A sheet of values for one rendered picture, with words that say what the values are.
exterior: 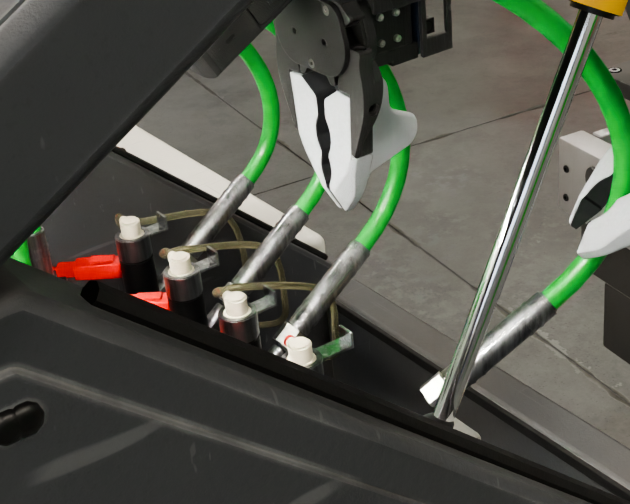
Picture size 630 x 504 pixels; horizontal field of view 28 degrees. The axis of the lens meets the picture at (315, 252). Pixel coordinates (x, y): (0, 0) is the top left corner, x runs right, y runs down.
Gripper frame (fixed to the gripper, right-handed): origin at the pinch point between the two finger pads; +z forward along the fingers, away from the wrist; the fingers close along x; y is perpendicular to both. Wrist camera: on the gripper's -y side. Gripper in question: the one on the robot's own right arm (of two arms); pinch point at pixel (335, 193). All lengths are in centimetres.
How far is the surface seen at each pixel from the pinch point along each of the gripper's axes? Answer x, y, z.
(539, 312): -12.9, 5.3, 5.3
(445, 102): 232, 202, 122
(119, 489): -34.9, -30.8, -15.0
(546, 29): -12.9, 5.8, -12.3
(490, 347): -11.5, 2.5, 7.2
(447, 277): 148, 130, 122
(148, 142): 70, 20, 25
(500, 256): -31.6, -14.7, -14.2
